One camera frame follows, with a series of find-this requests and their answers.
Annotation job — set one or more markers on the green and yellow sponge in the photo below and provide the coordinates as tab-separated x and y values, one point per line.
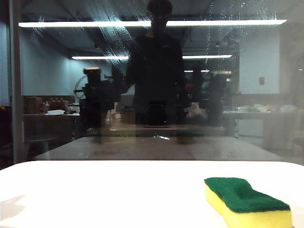
247	202

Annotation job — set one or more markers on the large glass window pane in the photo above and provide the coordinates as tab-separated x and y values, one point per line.
259	71

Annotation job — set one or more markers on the grey vertical post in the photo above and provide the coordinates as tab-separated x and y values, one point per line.
16	83

